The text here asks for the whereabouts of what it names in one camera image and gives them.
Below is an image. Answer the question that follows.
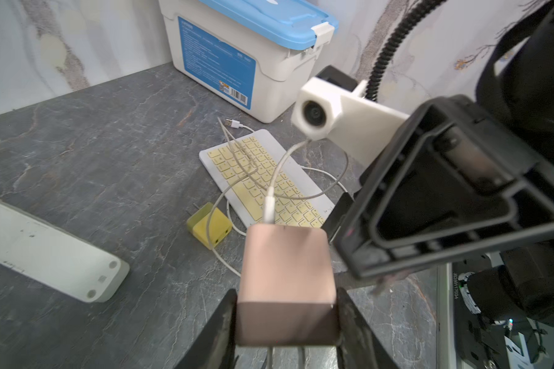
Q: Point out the yellow wireless keyboard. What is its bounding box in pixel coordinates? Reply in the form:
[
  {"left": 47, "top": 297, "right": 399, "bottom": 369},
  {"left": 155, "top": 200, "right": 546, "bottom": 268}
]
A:
[{"left": 199, "top": 130, "right": 334, "bottom": 228}]

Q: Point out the yellow charger plug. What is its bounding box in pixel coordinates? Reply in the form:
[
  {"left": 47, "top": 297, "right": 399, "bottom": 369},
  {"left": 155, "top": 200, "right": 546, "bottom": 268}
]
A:
[{"left": 186, "top": 202, "right": 232, "bottom": 250}]

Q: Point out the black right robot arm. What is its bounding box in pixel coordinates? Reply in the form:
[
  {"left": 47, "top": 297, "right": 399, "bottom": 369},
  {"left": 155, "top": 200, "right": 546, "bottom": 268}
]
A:
[{"left": 323, "top": 1, "right": 554, "bottom": 368}]

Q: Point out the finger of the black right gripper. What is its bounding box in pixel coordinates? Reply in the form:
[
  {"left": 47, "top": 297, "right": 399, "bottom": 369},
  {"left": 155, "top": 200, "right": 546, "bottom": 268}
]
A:
[{"left": 321, "top": 192, "right": 354, "bottom": 242}]

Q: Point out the blue lid storage box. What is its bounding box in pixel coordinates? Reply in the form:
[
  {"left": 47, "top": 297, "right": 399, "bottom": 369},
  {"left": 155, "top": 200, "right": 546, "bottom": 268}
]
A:
[{"left": 159, "top": 0, "right": 339, "bottom": 124}]

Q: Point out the white power strip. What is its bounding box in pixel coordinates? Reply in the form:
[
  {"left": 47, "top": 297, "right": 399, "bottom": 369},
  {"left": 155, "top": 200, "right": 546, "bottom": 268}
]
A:
[{"left": 0, "top": 201, "right": 130, "bottom": 303}]

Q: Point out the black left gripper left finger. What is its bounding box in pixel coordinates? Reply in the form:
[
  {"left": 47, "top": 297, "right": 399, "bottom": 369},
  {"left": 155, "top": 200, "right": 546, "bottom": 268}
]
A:
[{"left": 174, "top": 289, "right": 237, "bottom": 369}]

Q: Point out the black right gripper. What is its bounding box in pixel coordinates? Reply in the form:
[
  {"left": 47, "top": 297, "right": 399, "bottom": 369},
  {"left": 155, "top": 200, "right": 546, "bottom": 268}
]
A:
[{"left": 333, "top": 95, "right": 554, "bottom": 279}]

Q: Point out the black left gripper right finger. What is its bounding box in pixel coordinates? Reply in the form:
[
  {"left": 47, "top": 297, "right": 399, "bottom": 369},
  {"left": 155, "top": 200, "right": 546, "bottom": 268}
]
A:
[{"left": 336, "top": 288, "right": 398, "bottom": 369}]

